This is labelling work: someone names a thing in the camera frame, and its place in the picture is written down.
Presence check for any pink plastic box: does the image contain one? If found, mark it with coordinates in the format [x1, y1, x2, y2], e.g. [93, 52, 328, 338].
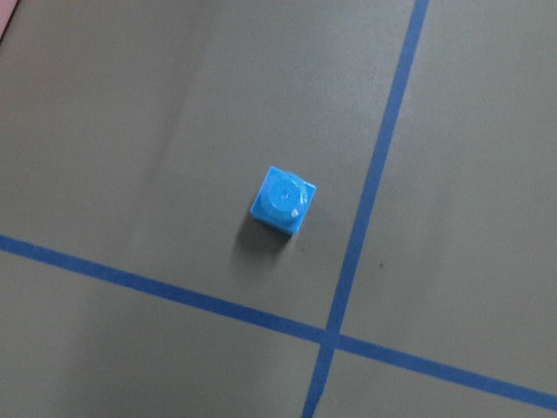
[0, 0, 18, 37]

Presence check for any small blue toy block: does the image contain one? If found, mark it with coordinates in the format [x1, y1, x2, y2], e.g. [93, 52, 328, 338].
[250, 166, 317, 236]

